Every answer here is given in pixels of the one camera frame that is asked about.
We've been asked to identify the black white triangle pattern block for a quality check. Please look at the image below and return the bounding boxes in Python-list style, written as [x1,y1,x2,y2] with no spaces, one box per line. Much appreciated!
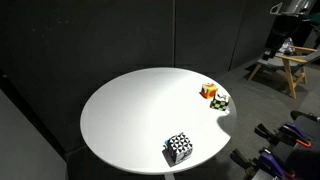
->
[163,132,194,165]

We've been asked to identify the orange soft block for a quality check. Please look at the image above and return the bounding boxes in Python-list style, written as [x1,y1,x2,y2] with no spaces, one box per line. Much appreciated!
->
[199,82,219,100]

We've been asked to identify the black white green checkered block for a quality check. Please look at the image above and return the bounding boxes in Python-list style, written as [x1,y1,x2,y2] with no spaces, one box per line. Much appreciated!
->
[209,93,232,112]

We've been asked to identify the wooden lounge chair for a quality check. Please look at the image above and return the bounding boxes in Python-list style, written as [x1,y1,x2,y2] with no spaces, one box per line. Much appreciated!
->
[247,45,320,100]

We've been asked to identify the purple black spring clamp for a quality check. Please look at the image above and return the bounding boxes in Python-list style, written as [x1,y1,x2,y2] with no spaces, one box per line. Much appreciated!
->
[254,121,313,149]
[230,148,297,180]

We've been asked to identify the crumpled clear plastic bag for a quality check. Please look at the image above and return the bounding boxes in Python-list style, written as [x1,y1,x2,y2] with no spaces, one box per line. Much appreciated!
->
[278,37,296,56]

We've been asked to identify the black perforated board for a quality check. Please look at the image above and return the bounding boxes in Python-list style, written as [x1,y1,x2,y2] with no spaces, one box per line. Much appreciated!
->
[270,115,320,180]

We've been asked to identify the black clamp handle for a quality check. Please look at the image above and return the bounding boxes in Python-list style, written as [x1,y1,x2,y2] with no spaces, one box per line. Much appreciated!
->
[290,110,320,123]

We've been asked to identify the grey metal bracket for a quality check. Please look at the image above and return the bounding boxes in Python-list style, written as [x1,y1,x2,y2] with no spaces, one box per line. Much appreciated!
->
[269,0,319,17]

